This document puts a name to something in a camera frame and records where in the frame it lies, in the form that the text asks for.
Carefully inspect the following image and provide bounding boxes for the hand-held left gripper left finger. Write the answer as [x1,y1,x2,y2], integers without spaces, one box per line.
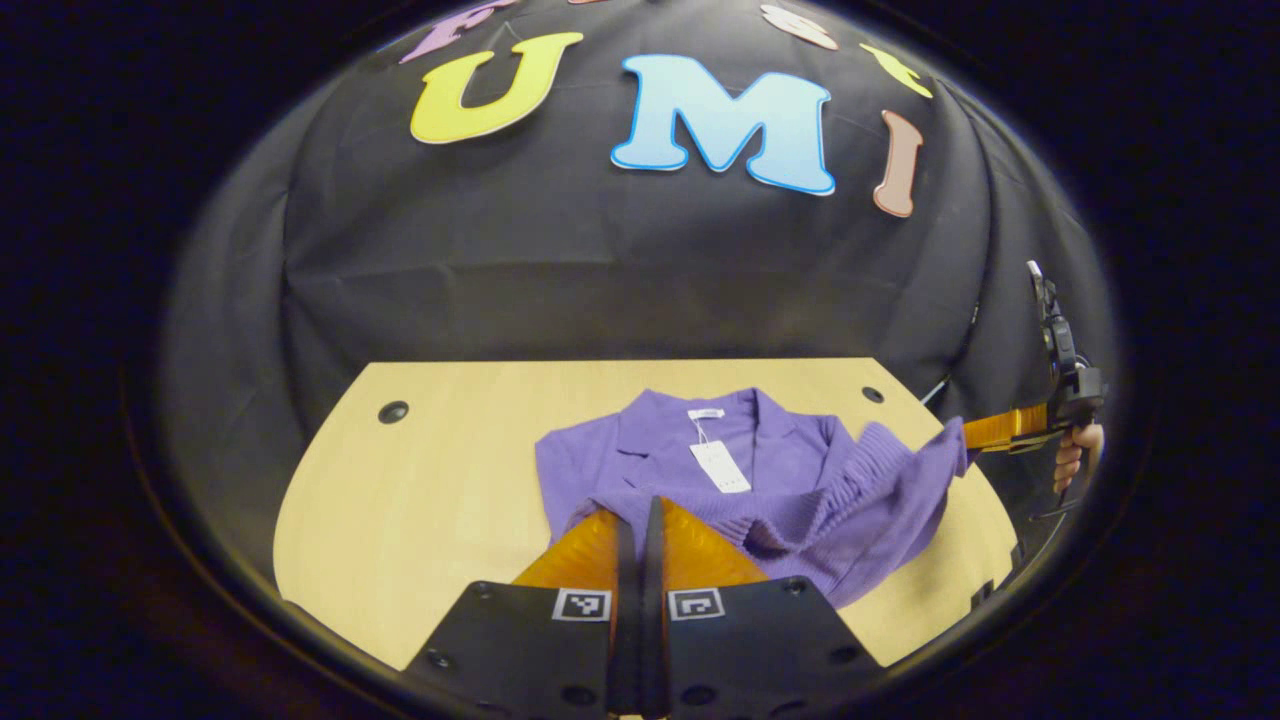
[402,508,639,720]

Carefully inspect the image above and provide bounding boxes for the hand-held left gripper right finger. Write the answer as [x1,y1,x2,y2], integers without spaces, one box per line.
[640,495,883,720]

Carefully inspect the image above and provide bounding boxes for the purple jacket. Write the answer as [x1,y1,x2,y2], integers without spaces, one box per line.
[535,388,971,609]

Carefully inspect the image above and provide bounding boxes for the white paper hang tag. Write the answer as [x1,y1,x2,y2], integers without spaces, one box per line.
[688,440,753,495]

